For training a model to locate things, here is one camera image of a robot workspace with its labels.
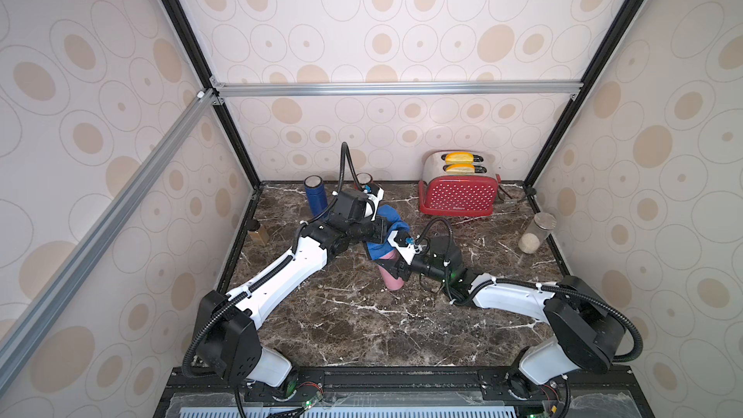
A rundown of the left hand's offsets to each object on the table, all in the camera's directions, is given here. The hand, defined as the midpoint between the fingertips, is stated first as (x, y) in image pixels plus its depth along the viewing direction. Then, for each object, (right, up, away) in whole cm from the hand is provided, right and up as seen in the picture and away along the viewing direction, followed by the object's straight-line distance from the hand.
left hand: (398, 224), depth 77 cm
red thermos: (-10, +14, +15) cm, 23 cm away
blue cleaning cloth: (-6, -6, -3) cm, 9 cm away
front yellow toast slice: (+23, +18, +20) cm, 35 cm away
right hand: (-5, -9, +2) cm, 10 cm away
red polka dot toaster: (+23, +9, +23) cm, 33 cm away
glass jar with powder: (+44, -3, +12) cm, 46 cm away
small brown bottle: (-45, -4, +18) cm, 49 cm away
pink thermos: (-1, -17, +9) cm, 20 cm away
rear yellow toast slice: (+23, +22, +23) cm, 39 cm away
